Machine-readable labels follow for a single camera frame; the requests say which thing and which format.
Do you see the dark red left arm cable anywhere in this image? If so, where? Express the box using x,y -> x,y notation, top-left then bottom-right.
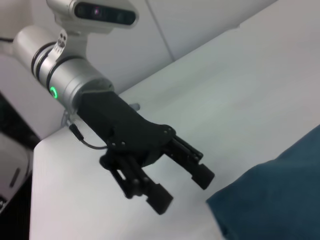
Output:
60,102 -> 141,151

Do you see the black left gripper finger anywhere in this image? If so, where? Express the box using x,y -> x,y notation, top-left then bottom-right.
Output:
161,134 -> 216,191

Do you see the blue t-shirt with white print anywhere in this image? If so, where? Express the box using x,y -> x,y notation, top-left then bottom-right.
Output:
205,124 -> 320,240

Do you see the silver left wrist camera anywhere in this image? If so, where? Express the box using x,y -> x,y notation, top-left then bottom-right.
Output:
45,0 -> 139,59

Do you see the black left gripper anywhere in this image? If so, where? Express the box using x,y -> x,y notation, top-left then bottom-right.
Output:
75,90 -> 176,216

